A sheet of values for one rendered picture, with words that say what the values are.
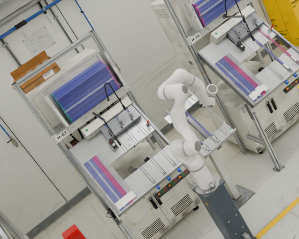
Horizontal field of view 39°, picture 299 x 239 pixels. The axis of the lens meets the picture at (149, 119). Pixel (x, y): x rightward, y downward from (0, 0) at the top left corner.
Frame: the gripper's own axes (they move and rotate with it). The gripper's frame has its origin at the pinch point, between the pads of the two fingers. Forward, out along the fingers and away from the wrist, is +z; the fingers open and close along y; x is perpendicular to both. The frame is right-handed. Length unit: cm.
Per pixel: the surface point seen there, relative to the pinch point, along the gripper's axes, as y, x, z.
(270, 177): -23, 80, 60
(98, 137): 77, -41, 30
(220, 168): 12, 44, 43
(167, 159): 48, 11, 20
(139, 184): 78, 12, 21
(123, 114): 50, -42, 23
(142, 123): 42, -27, 26
